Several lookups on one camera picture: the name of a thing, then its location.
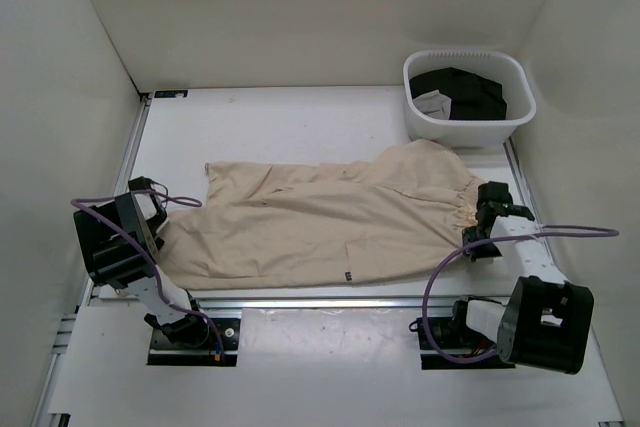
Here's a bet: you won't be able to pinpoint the beige trousers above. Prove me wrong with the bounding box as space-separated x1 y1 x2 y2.
158 140 481 290

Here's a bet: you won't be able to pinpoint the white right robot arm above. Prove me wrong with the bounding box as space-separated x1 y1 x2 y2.
449 181 594 375

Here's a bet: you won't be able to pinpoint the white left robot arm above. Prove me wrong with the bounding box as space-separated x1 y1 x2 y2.
71 177 213 348

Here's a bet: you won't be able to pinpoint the black trousers in basket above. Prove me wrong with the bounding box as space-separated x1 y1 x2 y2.
409 67 507 121

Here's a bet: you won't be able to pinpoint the black label sticker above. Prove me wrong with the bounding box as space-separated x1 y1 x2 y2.
154 90 188 99

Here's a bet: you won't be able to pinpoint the white plastic basket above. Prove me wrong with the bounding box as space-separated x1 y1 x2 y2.
403 48 537 148

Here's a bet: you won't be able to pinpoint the aluminium right side rail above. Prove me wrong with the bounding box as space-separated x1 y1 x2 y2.
504 137 540 222

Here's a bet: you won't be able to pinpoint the aluminium rail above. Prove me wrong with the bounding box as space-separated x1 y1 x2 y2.
27 91 151 427
197 295 461 312
504 137 540 222

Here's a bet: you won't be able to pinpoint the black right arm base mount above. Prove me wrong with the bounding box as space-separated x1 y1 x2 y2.
408 299 515 371

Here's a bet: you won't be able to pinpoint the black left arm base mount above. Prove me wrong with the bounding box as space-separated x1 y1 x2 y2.
147 317 241 367

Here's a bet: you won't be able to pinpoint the aluminium left side rail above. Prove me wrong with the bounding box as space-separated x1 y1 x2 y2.
27 91 151 427

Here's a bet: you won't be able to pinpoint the aluminium front rail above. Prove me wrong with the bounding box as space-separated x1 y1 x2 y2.
197 295 461 312

